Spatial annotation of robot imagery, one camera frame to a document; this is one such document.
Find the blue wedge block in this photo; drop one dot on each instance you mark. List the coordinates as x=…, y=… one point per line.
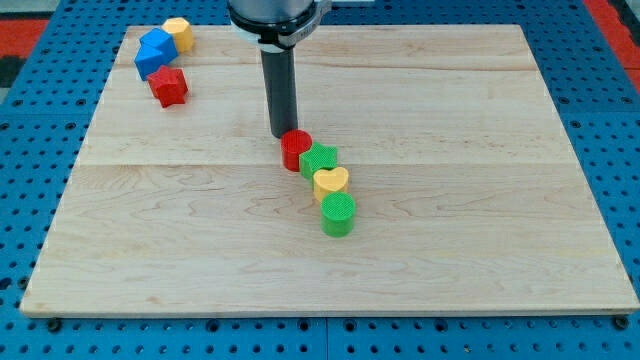
x=148, y=60

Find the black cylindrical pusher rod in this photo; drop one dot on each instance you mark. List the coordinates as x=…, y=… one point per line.
x=280, y=86

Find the yellow hexagon block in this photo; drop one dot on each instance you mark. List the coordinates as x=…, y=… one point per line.
x=180, y=29

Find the green cylinder block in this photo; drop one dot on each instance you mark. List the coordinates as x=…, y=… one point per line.
x=338, y=210

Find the wooden board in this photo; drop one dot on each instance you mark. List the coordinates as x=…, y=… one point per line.
x=470, y=200

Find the blue cube block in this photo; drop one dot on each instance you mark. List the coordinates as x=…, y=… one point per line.
x=161, y=41

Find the yellow heart block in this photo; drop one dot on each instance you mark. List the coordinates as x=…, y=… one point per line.
x=327, y=181

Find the red cylinder block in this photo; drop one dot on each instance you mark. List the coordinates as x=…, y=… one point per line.
x=293, y=143

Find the red star block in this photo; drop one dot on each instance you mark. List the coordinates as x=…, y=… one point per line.
x=168, y=85

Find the green star block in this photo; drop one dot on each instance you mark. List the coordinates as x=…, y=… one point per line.
x=317, y=157

